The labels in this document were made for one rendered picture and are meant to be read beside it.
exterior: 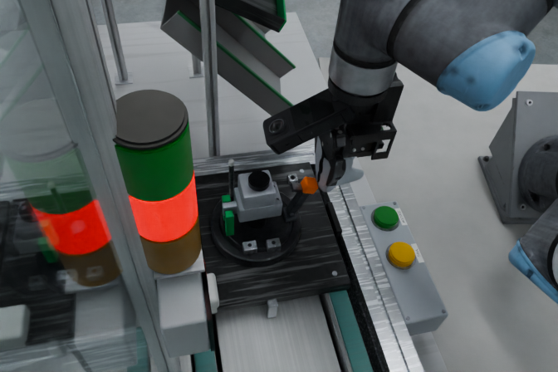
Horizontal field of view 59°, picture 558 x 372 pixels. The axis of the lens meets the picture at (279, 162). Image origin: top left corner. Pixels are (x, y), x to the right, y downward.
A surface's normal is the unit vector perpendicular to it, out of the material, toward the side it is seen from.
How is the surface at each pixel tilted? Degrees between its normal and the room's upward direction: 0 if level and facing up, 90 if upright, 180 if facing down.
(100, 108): 90
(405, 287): 0
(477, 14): 33
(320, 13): 1
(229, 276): 0
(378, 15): 66
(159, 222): 90
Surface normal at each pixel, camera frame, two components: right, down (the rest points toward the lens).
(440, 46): -0.64, 0.12
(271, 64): 0.04, 0.76
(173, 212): 0.49, 0.69
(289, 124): -0.46, -0.48
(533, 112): 0.07, 0.08
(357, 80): -0.27, 0.72
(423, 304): 0.07, -0.65
